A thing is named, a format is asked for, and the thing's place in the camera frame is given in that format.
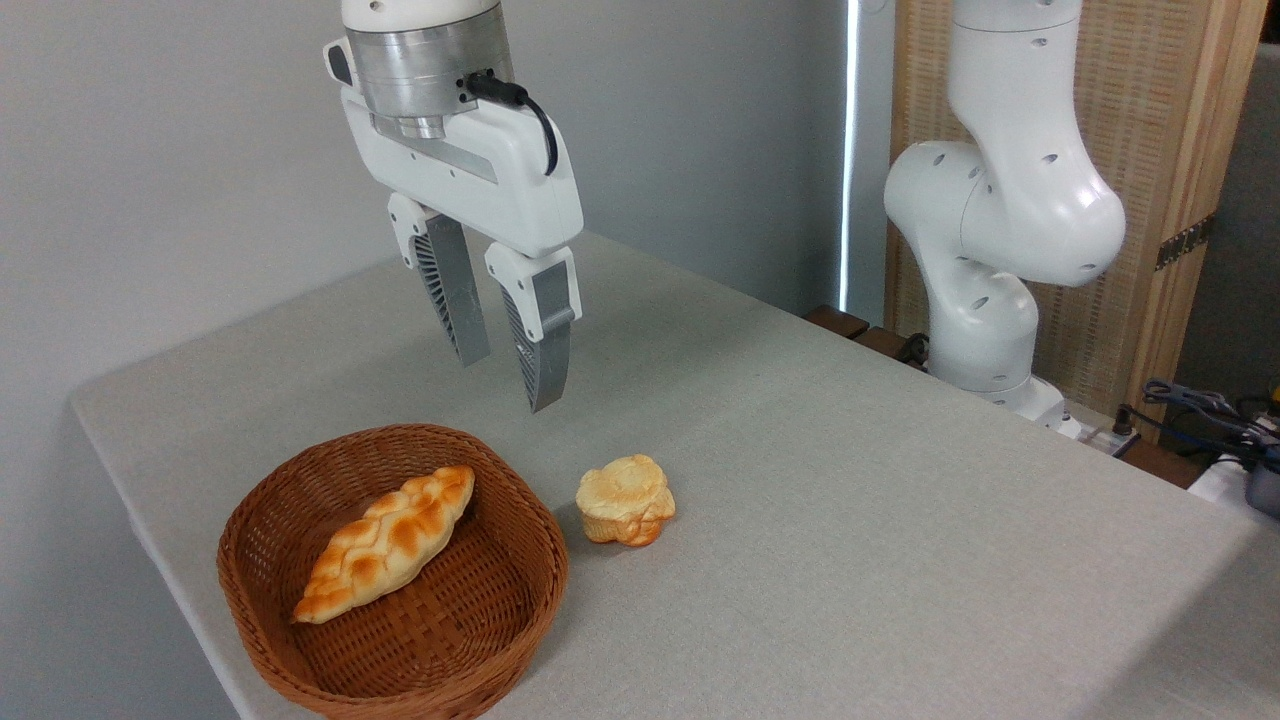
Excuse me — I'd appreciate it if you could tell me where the dark brown wooden bench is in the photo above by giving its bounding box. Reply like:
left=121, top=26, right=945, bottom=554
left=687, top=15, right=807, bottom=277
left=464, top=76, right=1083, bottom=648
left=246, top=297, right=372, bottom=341
left=803, top=305, right=933, bottom=373

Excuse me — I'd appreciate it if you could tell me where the blue and black cable bundle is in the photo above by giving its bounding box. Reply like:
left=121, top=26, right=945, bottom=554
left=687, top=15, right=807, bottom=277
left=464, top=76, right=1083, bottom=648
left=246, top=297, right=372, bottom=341
left=1115, top=378, right=1280, bottom=471

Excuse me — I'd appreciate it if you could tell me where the brown wicker basket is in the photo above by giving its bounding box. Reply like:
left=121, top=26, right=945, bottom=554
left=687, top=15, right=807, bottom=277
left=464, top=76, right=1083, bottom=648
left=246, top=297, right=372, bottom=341
left=217, top=424, right=570, bottom=720

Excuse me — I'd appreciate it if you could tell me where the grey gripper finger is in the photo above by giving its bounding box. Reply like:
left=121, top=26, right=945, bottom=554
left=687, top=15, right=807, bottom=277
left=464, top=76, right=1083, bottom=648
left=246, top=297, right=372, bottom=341
left=388, top=193, right=491, bottom=367
left=485, top=243, right=582, bottom=413

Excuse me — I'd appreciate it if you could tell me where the round flower-shaped bread bun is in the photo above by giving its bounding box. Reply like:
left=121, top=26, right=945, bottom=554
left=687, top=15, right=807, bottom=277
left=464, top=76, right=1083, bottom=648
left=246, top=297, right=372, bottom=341
left=575, top=455, right=677, bottom=547

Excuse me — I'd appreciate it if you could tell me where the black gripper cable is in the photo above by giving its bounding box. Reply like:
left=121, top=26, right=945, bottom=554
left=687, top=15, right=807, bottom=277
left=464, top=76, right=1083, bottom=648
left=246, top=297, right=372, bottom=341
left=462, top=70, right=560, bottom=177

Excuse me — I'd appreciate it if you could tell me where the braided golden bread loaf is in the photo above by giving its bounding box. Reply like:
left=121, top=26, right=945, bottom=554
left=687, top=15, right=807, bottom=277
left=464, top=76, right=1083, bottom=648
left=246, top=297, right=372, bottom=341
left=292, top=465, right=476, bottom=625

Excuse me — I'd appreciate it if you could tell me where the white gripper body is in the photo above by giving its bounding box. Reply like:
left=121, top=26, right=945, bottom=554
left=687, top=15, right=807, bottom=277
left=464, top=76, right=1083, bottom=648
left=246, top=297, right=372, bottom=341
left=325, top=38, right=584, bottom=259

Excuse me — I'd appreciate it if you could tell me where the grey tablecloth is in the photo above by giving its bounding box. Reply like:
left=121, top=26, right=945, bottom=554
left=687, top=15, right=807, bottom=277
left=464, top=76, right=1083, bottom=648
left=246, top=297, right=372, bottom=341
left=70, top=232, right=1280, bottom=720

